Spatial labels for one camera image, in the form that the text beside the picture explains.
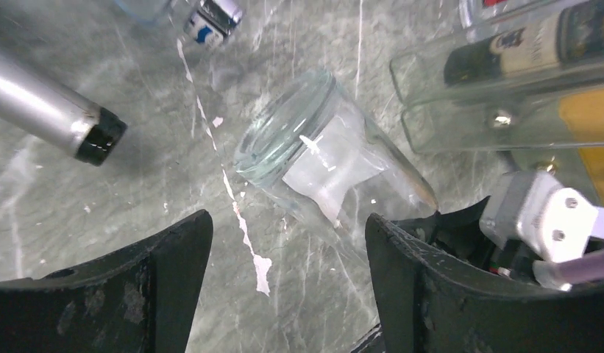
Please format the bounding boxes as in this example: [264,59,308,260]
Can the white orange cylinder container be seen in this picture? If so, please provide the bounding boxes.
[509,88,604,206]

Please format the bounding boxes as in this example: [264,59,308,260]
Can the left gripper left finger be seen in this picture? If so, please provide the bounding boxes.
[0,210,213,352]

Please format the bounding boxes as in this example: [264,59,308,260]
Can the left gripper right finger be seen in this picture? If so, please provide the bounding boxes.
[366,214,604,352]

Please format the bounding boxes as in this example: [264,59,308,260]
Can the clear gold label bottle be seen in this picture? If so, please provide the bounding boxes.
[389,1,604,153]

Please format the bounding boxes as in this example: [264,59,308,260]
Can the brown label wine bottle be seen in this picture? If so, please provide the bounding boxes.
[0,49,127,166]

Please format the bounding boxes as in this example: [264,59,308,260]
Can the round clear silver-cap bottle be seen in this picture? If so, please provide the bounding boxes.
[113,0,244,52]

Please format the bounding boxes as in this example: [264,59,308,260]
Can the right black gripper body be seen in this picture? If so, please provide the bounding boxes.
[394,197,540,284]

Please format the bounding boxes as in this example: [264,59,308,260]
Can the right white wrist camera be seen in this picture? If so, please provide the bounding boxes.
[479,171,604,263]

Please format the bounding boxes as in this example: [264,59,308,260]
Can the tall clear bottle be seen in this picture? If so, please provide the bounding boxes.
[233,69,438,261]

